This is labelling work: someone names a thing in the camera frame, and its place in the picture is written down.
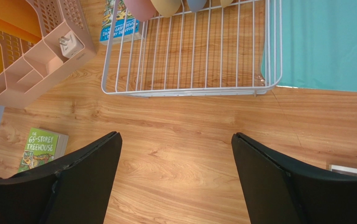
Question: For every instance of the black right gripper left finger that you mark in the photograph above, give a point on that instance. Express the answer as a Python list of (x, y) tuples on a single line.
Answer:
[(73, 189)]

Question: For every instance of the orange file folder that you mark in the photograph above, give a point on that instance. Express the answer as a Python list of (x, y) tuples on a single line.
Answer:
[(18, 18)]

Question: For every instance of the white power adapter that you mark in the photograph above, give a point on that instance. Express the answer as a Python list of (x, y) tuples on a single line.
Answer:
[(70, 45)]

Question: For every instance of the teal cutting board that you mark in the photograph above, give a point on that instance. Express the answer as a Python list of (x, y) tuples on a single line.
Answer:
[(316, 43)]

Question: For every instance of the blue treehouse book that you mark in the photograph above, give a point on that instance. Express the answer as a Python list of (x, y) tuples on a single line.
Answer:
[(126, 25)]

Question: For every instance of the blue plate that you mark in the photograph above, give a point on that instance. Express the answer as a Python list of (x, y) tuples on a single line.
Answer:
[(196, 5)]

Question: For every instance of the green treehouse book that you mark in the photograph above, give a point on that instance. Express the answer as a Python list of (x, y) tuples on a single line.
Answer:
[(42, 146)]

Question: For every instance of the pink desk file organizer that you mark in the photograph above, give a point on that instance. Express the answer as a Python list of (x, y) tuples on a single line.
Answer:
[(31, 69)]

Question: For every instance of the yellow plate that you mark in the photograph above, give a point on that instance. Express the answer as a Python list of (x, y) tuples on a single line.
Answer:
[(225, 3), (166, 8)]

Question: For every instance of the white wire dish rack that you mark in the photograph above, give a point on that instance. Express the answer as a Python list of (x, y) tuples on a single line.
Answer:
[(213, 52)]

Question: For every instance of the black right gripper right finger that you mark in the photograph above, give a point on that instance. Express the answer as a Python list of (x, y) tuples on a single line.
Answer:
[(279, 189)]

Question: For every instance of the pink plate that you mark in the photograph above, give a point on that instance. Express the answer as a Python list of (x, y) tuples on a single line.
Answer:
[(142, 10)]

